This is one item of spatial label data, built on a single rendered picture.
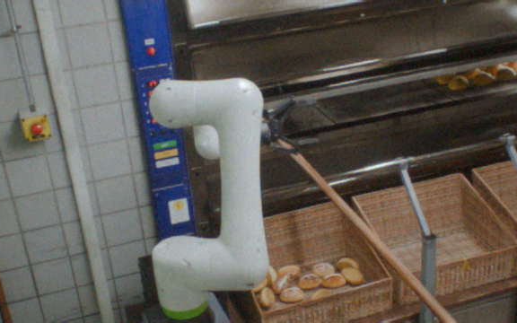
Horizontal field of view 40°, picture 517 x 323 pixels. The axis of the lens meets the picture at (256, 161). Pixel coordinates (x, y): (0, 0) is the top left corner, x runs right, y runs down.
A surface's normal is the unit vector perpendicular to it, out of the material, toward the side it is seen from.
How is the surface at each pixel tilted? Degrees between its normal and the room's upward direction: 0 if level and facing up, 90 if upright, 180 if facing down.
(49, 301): 90
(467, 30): 70
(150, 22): 90
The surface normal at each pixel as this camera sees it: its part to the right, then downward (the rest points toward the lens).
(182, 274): -0.07, 0.40
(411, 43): 0.26, 0.07
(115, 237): 0.31, 0.40
